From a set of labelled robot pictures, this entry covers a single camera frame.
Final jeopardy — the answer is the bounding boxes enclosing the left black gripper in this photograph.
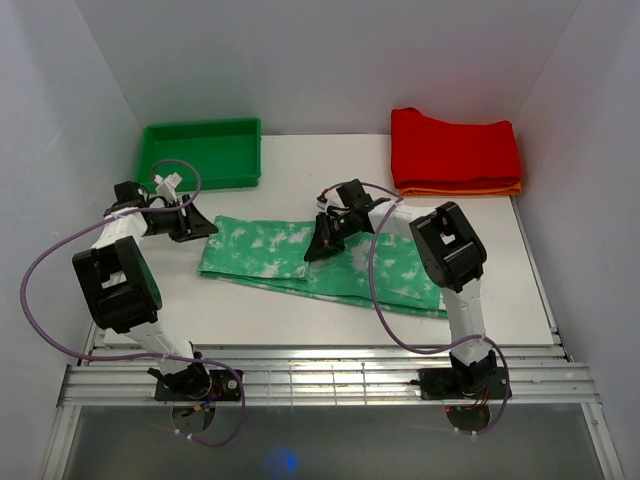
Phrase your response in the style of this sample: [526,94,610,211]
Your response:
[144,194,218,243]

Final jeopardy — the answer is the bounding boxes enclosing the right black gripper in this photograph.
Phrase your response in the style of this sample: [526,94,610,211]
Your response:
[305,210,358,262]

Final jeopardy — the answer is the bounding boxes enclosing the green white tie-dye trousers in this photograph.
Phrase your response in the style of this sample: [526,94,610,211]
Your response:
[198,215,446,318]

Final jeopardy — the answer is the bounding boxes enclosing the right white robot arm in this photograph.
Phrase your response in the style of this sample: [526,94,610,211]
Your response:
[304,179,498,398]

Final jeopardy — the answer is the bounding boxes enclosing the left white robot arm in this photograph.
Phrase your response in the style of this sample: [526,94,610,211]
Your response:
[72,173,218,400]

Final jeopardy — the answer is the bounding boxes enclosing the red folded trousers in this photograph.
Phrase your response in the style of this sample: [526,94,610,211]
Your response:
[390,108,522,190]

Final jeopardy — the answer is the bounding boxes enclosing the orange folded trousers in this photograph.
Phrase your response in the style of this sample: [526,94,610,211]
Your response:
[398,182,522,197]

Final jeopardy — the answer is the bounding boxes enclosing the green plastic bin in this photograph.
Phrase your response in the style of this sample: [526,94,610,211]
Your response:
[136,117,261,192]

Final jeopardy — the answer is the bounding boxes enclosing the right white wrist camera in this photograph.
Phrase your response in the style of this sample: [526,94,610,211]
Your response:
[316,189,345,214]

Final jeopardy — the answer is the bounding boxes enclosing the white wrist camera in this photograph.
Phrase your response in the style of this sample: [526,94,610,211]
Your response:
[153,172,182,204]
[316,189,345,214]

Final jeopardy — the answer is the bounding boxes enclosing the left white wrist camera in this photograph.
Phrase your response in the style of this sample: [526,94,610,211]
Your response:
[153,172,182,204]

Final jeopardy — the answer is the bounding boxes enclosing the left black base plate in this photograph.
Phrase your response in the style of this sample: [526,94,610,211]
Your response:
[153,369,242,403]

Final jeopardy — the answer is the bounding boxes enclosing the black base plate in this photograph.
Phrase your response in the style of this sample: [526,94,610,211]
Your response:
[153,369,242,403]
[413,367,512,400]

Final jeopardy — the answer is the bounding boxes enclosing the aluminium rail frame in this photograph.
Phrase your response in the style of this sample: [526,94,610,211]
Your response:
[43,344,624,479]

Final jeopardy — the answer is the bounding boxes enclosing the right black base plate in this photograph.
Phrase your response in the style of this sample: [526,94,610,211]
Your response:
[413,367,512,400]

